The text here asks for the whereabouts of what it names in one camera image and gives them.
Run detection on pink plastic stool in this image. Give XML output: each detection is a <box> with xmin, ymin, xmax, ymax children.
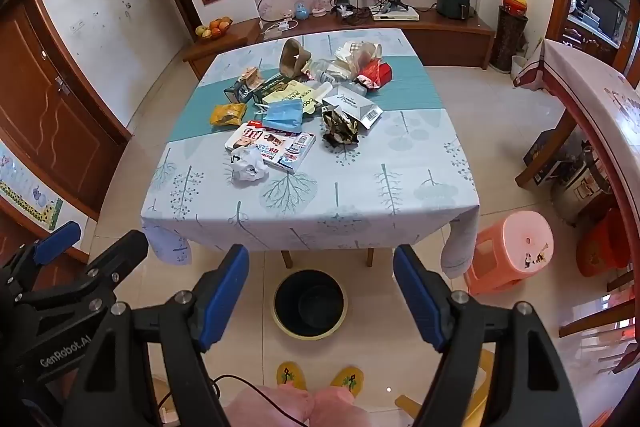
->
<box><xmin>464</xmin><ymin>212</ymin><xmax>555</xmax><ymax>297</ymax></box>

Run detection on yellow snack packet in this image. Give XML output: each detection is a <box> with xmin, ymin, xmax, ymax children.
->
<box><xmin>209</xmin><ymin>103</ymin><xmax>248</xmax><ymax>128</ymax></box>

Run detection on white paper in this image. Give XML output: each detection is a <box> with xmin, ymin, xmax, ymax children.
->
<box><xmin>231</xmin><ymin>146</ymin><xmax>270</xmax><ymax>184</ymax></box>

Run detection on wooden chair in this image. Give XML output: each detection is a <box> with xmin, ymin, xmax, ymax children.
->
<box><xmin>557</xmin><ymin>267</ymin><xmax>640</xmax><ymax>375</ymax></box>

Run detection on steel cooker pot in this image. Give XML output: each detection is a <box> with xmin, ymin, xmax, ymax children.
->
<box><xmin>550</xmin><ymin>147</ymin><xmax>608</xmax><ymax>225</ymax></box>

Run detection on wooden table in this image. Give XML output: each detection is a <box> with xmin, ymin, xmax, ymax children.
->
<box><xmin>280</xmin><ymin>248</ymin><xmax>376</xmax><ymax>269</ymax></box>

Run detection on pink pajama pants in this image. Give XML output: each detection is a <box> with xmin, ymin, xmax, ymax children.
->
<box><xmin>227</xmin><ymin>382</ymin><xmax>373</xmax><ymax>427</ymax></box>

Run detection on blue face mask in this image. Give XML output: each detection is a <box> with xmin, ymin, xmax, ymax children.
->
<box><xmin>256</xmin><ymin>99</ymin><xmax>307</xmax><ymax>132</ymax></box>

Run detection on dining table with pink cloth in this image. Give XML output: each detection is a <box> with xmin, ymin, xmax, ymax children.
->
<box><xmin>512</xmin><ymin>39</ymin><xmax>640</xmax><ymax>308</ymax></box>

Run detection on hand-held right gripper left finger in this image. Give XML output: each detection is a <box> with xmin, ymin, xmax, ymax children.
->
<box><xmin>62</xmin><ymin>244</ymin><xmax>250</xmax><ymax>427</ymax></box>

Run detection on brown panel door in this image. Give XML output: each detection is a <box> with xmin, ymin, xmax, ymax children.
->
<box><xmin>0</xmin><ymin>0</ymin><xmax>133</xmax><ymax>223</ymax></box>

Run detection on red wrapper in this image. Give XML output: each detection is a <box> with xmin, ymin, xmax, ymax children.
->
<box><xmin>357</xmin><ymin>59</ymin><xmax>393</xmax><ymax>92</ymax></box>

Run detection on yellow slipper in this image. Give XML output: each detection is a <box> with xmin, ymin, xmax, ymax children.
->
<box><xmin>276</xmin><ymin>361</ymin><xmax>307</xmax><ymax>390</ymax></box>
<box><xmin>327</xmin><ymin>367</ymin><xmax>363</xmax><ymax>390</ymax></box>

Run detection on fruit bowl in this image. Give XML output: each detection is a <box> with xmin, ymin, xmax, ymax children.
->
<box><xmin>195</xmin><ymin>17</ymin><xmax>233</xmax><ymax>42</ymax></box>

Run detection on dark green box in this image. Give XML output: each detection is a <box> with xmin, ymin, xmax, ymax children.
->
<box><xmin>251</xmin><ymin>74</ymin><xmax>296</xmax><ymax>105</ymax></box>

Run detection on cartoon wall sticker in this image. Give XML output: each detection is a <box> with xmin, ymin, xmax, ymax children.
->
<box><xmin>0</xmin><ymin>142</ymin><xmax>63</xmax><ymax>230</ymax></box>

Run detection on red printed flat box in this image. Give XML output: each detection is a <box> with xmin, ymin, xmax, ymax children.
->
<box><xmin>224</xmin><ymin>121</ymin><xmax>317</xmax><ymax>174</ymax></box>

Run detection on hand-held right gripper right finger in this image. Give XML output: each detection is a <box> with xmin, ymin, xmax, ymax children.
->
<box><xmin>394</xmin><ymin>244</ymin><xmax>583</xmax><ymax>427</ymax></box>

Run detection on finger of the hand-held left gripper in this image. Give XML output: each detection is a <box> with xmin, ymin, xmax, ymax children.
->
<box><xmin>20</xmin><ymin>229</ymin><xmax>150</xmax><ymax>314</ymax></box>
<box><xmin>0</xmin><ymin>221</ymin><xmax>82</xmax><ymax>288</ymax></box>

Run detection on white checked plastic bag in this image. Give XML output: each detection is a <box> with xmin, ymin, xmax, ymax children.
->
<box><xmin>327</xmin><ymin>41</ymin><xmax>383</xmax><ymax>82</ymax></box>

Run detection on black bin with yellow rim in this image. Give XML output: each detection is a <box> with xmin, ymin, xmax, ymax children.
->
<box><xmin>272</xmin><ymin>269</ymin><xmax>348</xmax><ymax>340</ymax></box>

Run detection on clear plastic bottle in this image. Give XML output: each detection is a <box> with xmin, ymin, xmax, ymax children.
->
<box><xmin>305</xmin><ymin>59</ymin><xmax>341</xmax><ymax>85</ymax></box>

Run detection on dark wicker stand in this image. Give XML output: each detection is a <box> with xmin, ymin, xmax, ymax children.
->
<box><xmin>492</xmin><ymin>4</ymin><xmax>528</xmax><ymax>72</ymax></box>

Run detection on thin black cable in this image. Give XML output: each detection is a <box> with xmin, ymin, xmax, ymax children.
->
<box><xmin>160</xmin><ymin>374</ymin><xmax>311</xmax><ymax>427</ymax></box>

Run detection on dark cardboard box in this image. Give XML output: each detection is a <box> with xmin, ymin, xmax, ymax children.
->
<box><xmin>522</xmin><ymin>129</ymin><xmax>571</xmax><ymax>185</ymax></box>

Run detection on pale yellow plastic bag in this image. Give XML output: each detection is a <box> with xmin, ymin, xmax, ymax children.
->
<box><xmin>260</xmin><ymin>79</ymin><xmax>321</xmax><ymax>115</ymax></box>

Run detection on brown paper bag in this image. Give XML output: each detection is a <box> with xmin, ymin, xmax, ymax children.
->
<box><xmin>279</xmin><ymin>38</ymin><xmax>312</xmax><ymax>82</ymax></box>

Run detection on long wooden television cabinet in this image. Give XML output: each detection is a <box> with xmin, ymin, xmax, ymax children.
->
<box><xmin>247</xmin><ymin>9</ymin><xmax>496</xmax><ymax>70</ymax></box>

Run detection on white cardboard box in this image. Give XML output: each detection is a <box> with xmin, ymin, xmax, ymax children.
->
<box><xmin>321</xmin><ymin>87</ymin><xmax>383</xmax><ymax>130</ymax></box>

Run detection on black gold wrapper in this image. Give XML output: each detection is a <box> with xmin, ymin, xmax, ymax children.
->
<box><xmin>321</xmin><ymin>107</ymin><xmax>361</xmax><ymax>145</ymax></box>

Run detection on tangle of black cables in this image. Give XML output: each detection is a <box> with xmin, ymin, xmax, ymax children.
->
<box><xmin>332</xmin><ymin>0</ymin><xmax>403</xmax><ymax>26</ymax></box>

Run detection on small brown carton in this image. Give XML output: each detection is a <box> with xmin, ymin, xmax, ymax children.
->
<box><xmin>239</xmin><ymin>67</ymin><xmax>264</xmax><ymax>90</ymax></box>

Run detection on small wooden side cabinet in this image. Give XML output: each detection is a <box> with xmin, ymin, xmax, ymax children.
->
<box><xmin>182</xmin><ymin>19</ymin><xmax>261</xmax><ymax>80</ymax></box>

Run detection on red plastic bucket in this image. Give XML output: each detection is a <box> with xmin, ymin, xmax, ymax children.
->
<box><xmin>576</xmin><ymin>209</ymin><xmax>631</xmax><ymax>278</ymax></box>

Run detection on white set-top box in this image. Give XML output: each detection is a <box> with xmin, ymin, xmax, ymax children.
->
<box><xmin>372</xmin><ymin>4</ymin><xmax>420</xmax><ymax>22</ymax></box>

